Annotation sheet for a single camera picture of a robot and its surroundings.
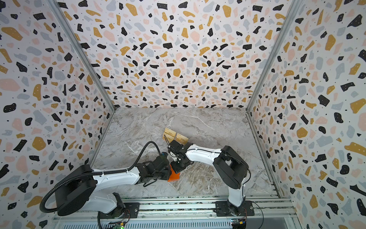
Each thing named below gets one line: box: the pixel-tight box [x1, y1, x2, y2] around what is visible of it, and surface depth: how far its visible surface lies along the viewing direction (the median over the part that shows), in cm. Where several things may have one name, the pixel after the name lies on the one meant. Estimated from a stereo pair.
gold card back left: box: [164, 127, 177, 137], surface depth 97 cm
